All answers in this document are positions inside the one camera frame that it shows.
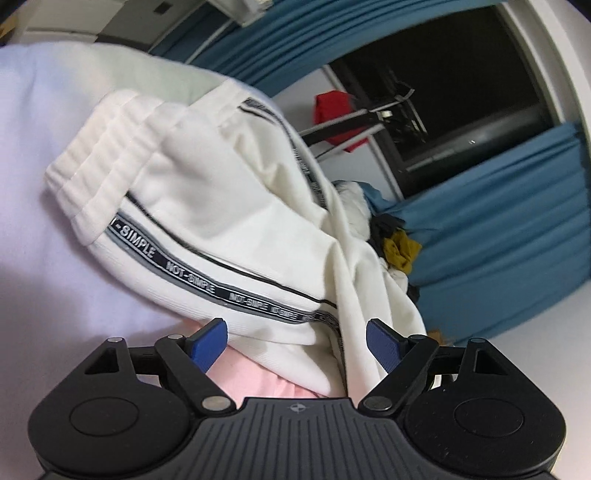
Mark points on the white air conditioner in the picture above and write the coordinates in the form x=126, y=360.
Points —
x=244, y=7

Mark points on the white pants with striped band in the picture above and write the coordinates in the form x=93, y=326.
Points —
x=207, y=207

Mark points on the blue curtain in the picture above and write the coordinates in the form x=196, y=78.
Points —
x=508, y=230
x=323, y=37

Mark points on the red cloth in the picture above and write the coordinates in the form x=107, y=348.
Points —
x=332, y=108

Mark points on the white fluffy garment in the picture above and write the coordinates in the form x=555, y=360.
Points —
x=358, y=207

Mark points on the blue garment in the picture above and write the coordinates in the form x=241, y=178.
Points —
x=381, y=198

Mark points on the yellow garment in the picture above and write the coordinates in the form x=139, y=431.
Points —
x=401, y=251

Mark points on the dark window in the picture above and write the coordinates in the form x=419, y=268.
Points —
x=461, y=69

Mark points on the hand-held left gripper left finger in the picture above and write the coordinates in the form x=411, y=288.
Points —
x=210, y=346

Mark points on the black tripod stand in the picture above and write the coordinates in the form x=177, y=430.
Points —
x=341, y=122

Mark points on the black garment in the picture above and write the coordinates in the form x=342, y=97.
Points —
x=385, y=228

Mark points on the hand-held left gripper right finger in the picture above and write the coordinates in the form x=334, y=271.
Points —
x=383, y=344

